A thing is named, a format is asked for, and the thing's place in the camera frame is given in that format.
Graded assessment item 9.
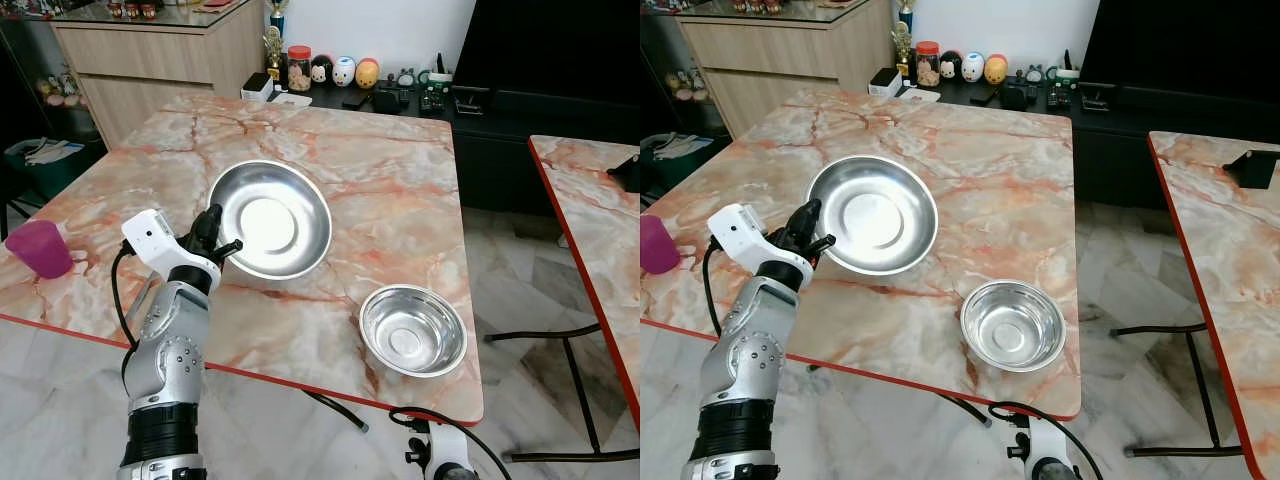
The large steel plate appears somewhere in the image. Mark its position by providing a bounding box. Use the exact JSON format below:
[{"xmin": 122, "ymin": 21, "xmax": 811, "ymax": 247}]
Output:
[
  {"xmin": 208, "ymin": 160, "xmax": 333, "ymax": 282},
  {"xmin": 806, "ymin": 155, "xmax": 940, "ymax": 277}
]

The purple plastic cup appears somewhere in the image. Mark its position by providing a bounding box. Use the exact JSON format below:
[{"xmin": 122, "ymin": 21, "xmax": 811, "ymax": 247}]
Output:
[
  {"xmin": 640, "ymin": 213, "xmax": 682, "ymax": 276},
  {"xmin": 4, "ymin": 219, "xmax": 75, "ymax": 280}
]

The green bin with papers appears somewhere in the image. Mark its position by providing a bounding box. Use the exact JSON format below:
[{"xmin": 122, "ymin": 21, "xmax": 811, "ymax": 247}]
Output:
[
  {"xmin": 3, "ymin": 137, "xmax": 103, "ymax": 203},
  {"xmin": 640, "ymin": 131, "xmax": 723, "ymax": 193}
]

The light wooden cabinet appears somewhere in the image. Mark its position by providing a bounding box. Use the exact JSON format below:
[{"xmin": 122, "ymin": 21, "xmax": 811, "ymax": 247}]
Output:
[
  {"xmin": 50, "ymin": 0, "xmax": 267, "ymax": 147},
  {"xmin": 674, "ymin": 0, "xmax": 897, "ymax": 139}
]

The red lidded snack jar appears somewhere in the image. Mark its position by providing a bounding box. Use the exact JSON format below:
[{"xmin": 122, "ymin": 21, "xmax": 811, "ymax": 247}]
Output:
[
  {"xmin": 286, "ymin": 45, "xmax": 313, "ymax": 94},
  {"xmin": 915, "ymin": 41, "xmax": 943, "ymax": 89}
]

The black box shaped object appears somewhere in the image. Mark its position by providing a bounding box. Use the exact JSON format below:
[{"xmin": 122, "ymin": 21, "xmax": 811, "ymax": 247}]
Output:
[
  {"xmin": 1221, "ymin": 147, "xmax": 1280, "ymax": 191},
  {"xmin": 606, "ymin": 154, "xmax": 641, "ymax": 197}
]

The black metal table leg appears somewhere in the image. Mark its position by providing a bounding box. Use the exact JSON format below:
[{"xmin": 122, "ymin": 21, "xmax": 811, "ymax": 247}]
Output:
[
  {"xmin": 938, "ymin": 393, "xmax": 993, "ymax": 429},
  {"xmin": 298, "ymin": 388, "xmax": 371, "ymax": 434}
]

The small steel bowl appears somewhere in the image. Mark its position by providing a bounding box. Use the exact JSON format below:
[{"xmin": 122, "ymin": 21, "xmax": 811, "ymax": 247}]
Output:
[
  {"xmin": 959, "ymin": 279, "xmax": 1068, "ymax": 374},
  {"xmin": 358, "ymin": 284, "xmax": 469, "ymax": 380}
]

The black television screen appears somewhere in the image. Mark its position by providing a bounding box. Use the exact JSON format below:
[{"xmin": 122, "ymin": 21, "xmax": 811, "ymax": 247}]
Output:
[
  {"xmin": 1073, "ymin": 0, "xmax": 1280, "ymax": 99},
  {"xmin": 452, "ymin": 0, "xmax": 641, "ymax": 99}
]

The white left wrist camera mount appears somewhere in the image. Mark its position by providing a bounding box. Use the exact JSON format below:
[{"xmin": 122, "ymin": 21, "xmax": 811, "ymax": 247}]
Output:
[
  {"xmin": 121, "ymin": 208, "xmax": 223, "ymax": 286},
  {"xmin": 706, "ymin": 203, "xmax": 813, "ymax": 283}
]

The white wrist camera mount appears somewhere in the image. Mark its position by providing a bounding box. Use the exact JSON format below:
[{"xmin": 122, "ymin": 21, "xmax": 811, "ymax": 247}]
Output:
[
  {"xmin": 121, "ymin": 208, "xmax": 223, "ymax": 286},
  {"xmin": 1020, "ymin": 414, "xmax": 1077, "ymax": 473},
  {"xmin": 424, "ymin": 419, "xmax": 473, "ymax": 475},
  {"xmin": 706, "ymin": 203, "xmax": 813, "ymax": 283}
]

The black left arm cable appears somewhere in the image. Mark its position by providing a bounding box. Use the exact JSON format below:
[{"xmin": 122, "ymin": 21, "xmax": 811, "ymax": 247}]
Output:
[
  {"xmin": 699, "ymin": 242, "xmax": 725, "ymax": 336},
  {"xmin": 109, "ymin": 243, "xmax": 142, "ymax": 351}
]

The black metal table frame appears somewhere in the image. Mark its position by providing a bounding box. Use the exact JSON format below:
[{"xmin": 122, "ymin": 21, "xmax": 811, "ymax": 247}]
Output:
[
  {"xmin": 1108, "ymin": 320, "xmax": 1253, "ymax": 459},
  {"xmin": 484, "ymin": 323, "xmax": 641, "ymax": 463}
]

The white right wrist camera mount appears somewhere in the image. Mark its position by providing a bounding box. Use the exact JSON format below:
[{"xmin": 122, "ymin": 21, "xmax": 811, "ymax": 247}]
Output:
[
  {"xmin": 1020, "ymin": 414, "xmax": 1077, "ymax": 473},
  {"xmin": 424, "ymin": 419, "xmax": 473, "ymax": 475}
]

